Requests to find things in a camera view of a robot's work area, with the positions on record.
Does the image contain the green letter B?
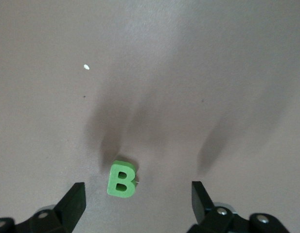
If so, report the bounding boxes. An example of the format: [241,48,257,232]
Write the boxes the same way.
[106,160,137,199]

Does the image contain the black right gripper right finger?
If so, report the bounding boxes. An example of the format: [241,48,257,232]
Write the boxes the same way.
[186,181,291,233]

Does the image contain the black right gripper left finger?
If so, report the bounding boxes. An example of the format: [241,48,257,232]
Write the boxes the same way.
[0,182,87,233]

